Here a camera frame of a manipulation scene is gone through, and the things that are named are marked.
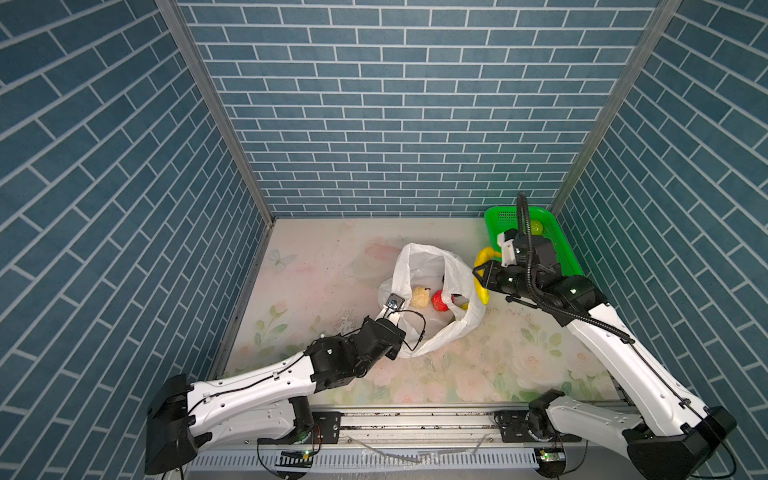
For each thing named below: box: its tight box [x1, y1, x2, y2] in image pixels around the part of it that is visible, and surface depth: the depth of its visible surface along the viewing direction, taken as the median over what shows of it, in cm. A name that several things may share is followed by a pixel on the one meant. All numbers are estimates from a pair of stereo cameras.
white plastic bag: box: [377, 242, 485, 358], surface depth 83 cm
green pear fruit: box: [530, 219, 543, 236], surface depth 113 cm
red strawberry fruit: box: [432, 290, 449, 312], surface depth 93 cm
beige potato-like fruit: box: [410, 286, 431, 308], surface depth 93 cm
